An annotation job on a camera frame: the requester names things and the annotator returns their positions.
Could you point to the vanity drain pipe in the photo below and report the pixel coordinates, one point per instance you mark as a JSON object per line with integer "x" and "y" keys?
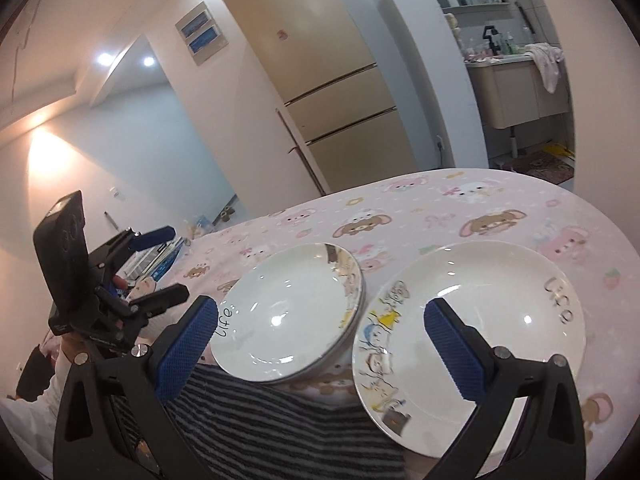
{"x": 512, "y": 142}

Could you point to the black phone stand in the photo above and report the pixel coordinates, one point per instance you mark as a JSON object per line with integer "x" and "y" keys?
{"x": 491, "y": 40}

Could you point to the white hanging towel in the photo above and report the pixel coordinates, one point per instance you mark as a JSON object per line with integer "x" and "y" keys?
{"x": 547, "y": 62}

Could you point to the pink fridge magnet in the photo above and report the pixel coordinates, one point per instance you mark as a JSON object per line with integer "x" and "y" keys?
{"x": 282, "y": 34}

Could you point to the pair of shoes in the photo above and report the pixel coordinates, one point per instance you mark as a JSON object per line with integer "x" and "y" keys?
{"x": 226, "y": 213}

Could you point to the black door frame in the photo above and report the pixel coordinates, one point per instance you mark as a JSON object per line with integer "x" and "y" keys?
{"x": 574, "y": 135}

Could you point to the grey striped towel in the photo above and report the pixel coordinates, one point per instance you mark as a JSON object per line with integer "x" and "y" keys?
{"x": 275, "y": 435}

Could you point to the wall electrical panel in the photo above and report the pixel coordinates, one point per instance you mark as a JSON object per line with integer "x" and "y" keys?
{"x": 202, "y": 34}

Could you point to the beige refrigerator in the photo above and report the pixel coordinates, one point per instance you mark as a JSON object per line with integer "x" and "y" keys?
{"x": 310, "y": 85}

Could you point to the person's left hand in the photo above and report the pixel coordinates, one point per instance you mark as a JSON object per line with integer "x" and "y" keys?
{"x": 120, "y": 283}

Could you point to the stack of books and boxes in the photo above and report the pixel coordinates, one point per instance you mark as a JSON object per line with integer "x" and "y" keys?
{"x": 162, "y": 260}

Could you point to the beige bathroom vanity cabinet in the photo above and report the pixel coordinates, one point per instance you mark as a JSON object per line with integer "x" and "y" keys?
{"x": 510, "y": 90}

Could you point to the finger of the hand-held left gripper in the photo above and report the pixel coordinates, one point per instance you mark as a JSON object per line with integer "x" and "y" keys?
{"x": 150, "y": 237}
{"x": 165, "y": 297}

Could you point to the white wall switch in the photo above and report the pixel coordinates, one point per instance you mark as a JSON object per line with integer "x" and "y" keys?
{"x": 116, "y": 193}

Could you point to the ceiling spotlight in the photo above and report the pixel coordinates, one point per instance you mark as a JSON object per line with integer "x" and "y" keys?
{"x": 148, "y": 61}
{"x": 104, "y": 58}

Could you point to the toiletry bottles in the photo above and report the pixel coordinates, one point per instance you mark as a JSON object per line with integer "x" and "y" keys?
{"x": 510, "y": 42}

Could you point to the patterned bath mat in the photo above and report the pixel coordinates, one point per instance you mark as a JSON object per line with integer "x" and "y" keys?
{"x": 542, "y": 167}

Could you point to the white figurine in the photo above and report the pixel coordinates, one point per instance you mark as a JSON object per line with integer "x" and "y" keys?
{"x": 454, "y": 24}

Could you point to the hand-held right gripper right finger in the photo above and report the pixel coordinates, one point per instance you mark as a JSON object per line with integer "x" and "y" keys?
{"x": 455, "y": 350}

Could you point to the black hanging hair tool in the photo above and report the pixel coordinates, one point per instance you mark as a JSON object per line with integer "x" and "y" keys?
{"x": 522, "y": 14}

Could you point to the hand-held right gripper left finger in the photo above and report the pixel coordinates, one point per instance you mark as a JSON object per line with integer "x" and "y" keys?
{"x": 187, "y": 350}

